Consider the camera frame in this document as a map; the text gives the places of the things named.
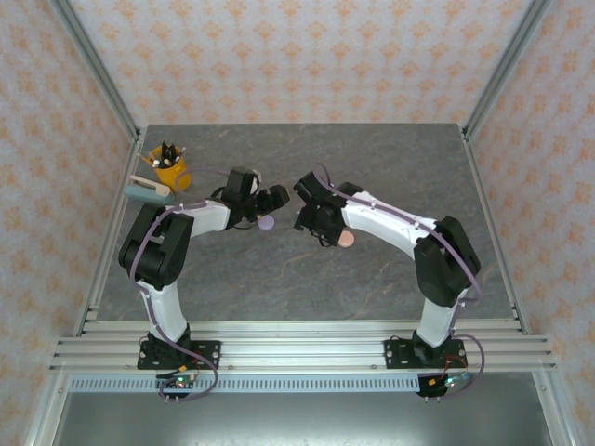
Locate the right aluminium frame post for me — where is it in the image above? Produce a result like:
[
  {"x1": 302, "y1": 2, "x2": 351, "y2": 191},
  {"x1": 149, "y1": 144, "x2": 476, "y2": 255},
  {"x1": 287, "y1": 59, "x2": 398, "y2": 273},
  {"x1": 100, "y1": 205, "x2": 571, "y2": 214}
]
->
[{"x1": 463, "y1": 0, "x2": 555, "y2": 140}]

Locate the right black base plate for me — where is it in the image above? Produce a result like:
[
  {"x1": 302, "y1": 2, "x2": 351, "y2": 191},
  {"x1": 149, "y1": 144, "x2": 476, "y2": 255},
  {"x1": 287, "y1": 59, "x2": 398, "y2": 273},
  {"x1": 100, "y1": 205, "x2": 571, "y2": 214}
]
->
[{"x1": 384, "y1": 338, "x2": 466, "y2": 371}]

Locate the aluminium table edge rail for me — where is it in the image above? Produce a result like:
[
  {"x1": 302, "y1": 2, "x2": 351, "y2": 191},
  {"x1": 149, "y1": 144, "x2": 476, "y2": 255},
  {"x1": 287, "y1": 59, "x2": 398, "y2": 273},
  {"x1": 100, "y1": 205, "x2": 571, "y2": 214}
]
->
[{"x1": 82, "y1": 319, "x2": 530, "y2": 337}]

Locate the yellow pen cup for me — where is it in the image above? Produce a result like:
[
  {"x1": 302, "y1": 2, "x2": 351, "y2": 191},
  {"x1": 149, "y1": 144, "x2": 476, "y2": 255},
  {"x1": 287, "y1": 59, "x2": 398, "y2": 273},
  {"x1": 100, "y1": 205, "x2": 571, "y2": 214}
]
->
[{"x1": 148, "y1": 144, "x2": 192, "y2": 194}]

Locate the grey slotted cable duct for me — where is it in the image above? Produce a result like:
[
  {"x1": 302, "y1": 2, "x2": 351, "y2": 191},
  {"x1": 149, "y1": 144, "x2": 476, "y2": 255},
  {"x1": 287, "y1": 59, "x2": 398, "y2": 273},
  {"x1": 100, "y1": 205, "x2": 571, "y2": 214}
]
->
[{"x1": 69, "y1": 375, "x2": 422, "y2": 394}]

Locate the aluminium side rail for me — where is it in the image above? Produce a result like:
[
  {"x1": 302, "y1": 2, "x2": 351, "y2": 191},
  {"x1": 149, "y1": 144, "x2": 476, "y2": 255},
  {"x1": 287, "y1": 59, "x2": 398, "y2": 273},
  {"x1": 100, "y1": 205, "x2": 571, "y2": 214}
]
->
[
  {"x1": 73, "y1": 129, "x2": 146, "y2": 336},
  {"x1": 461, "y1": 127, "x2": 531, "y2": 335}
]

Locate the left aluminium frame post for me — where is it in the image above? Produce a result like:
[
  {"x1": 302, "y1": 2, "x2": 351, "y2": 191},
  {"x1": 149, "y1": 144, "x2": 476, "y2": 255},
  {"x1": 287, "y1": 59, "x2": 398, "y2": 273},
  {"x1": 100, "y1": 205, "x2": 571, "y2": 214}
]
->
[{"x1": 48, "y1": 0, "x2": 142, "y2": 140}]

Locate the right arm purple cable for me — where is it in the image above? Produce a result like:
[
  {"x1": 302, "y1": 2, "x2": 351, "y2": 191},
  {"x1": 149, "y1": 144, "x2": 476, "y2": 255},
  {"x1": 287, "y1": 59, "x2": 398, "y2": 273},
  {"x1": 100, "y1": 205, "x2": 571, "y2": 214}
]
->
[{"x1": 314, "y1": 162, "x2": 489, "y2": 403}]

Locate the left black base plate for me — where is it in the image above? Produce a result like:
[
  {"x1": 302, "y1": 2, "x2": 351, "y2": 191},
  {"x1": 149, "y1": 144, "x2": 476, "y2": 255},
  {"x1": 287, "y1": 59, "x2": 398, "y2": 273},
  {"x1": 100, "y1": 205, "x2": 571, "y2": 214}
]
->
[{"x1": 137, "y1": 340, "x2": 222, "y2": 371}]

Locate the aluminium frame post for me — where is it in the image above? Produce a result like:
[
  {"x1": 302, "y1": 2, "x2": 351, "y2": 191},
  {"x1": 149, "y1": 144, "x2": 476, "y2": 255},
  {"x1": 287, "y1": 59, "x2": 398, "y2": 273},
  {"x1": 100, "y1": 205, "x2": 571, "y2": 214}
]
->
[
  {"x1": 48, "y1": 0, "x2": 142, "y2": 140},
  {"x1": 463, "y1": 0, "x2": 555, "y2": 140}
]

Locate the left aluminium side rail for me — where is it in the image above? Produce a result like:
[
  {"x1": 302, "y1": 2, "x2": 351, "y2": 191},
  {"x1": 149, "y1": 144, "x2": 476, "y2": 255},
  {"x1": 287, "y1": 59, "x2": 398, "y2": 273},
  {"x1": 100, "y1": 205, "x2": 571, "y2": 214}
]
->
[{"x1": 73, "y1": 129, "x2": 146, "y2": 336}]

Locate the teal and beige stapler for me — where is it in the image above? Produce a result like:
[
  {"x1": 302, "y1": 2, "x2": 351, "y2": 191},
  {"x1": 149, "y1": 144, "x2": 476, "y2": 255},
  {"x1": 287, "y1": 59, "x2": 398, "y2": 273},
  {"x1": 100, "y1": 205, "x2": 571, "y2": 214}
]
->
[{"x1": 124, "y1": 174, "x2": 176, "y2": 205}]

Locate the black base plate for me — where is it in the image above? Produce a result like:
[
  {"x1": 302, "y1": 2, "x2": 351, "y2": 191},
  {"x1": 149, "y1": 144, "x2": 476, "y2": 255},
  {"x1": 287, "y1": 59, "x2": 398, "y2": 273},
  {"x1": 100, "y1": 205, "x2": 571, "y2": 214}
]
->
[
  {"x1": 137, "y1": 340, "x2": 222, "y2": 371},
  {"x1": 384, "y1": 338, "x2": 466, "y2": 371}
]

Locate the right aluminium side rail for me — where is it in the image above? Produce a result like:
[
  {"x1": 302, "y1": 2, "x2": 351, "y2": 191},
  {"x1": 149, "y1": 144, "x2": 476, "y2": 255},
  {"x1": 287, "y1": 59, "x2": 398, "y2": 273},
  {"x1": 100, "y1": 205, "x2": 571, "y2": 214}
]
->
[{"x1": 461, "y1": 127, "x2": 531, "y2": 335}]

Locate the aluminium mounting beam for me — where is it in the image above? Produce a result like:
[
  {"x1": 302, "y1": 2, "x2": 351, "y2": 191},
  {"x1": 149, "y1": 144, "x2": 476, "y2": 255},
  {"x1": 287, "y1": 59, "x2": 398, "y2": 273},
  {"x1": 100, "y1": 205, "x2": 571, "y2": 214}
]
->
[{"x1": 48, "y1": 337, "x2": 558, "y2": 374}]

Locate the grey metal sheet panel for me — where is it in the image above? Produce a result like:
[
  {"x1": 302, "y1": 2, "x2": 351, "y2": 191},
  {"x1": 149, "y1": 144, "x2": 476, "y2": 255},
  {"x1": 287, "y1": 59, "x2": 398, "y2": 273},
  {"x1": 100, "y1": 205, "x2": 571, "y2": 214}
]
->
[{"x1": 25, "y1": 392, "x2": 575, "y2": 446}]

